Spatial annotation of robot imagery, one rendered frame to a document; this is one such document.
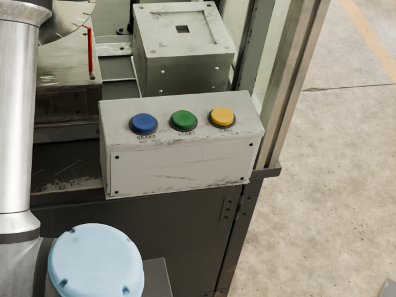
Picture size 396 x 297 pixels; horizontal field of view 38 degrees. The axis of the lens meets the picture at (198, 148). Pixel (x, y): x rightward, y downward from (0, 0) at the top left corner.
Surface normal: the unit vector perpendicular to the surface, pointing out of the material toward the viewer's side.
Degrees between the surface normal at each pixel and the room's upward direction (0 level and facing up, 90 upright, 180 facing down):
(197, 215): 90
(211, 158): 90
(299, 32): 90
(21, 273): 20
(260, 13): 90
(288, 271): 0
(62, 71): 0
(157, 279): 0
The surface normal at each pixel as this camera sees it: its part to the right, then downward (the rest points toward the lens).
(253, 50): 0.22, 0.73
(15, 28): 0.59, 0.08
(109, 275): 0.24, -0.66
